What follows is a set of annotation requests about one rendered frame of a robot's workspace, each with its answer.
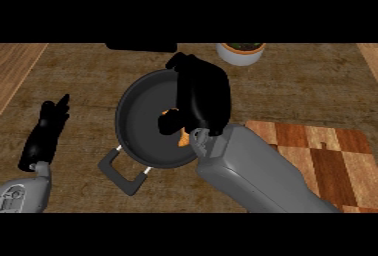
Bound orange croissant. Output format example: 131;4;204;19
161;108;190;148

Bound checkered wooden cutting board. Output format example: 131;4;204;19
243;120;378;214

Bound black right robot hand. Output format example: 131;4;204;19
156;52;233;137

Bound white plant pot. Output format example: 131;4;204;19
214;42;267;67

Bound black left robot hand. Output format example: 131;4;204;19
17;93;71;173

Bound dark grey pot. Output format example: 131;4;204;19
97;68;204;197

